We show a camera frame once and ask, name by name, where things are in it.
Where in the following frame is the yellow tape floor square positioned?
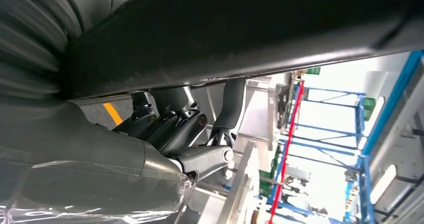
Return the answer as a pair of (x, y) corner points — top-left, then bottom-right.
(102, 103), (124, 126)

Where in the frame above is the blue wheeled cart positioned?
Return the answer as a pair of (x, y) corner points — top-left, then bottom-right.
(264, 83), (369, 224)

